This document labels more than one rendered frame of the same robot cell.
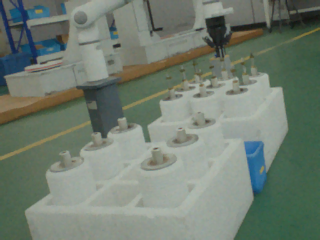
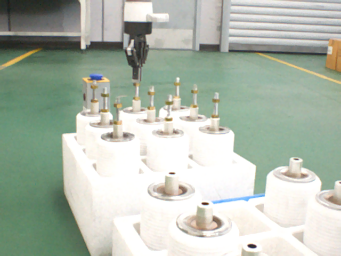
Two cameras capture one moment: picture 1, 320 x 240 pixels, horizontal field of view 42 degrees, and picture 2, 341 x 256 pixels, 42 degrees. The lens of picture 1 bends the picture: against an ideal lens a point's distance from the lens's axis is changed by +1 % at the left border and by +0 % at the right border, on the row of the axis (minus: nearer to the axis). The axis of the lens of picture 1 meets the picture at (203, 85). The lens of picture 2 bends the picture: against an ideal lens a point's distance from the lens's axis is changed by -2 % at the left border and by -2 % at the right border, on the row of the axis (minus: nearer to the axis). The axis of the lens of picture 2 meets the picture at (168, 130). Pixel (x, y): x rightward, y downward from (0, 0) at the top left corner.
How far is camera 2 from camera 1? 0.96 m
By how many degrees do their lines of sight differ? 45
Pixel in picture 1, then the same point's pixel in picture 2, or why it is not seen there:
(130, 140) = not seen: hidden behind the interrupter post
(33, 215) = not seen: outside the picture
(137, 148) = not seen: hidden behind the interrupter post
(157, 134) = (106, 196)
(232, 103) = (221, 145)
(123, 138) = (194, 207)
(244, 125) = (238, 176)
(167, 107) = (123, 153)
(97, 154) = (234, 241)
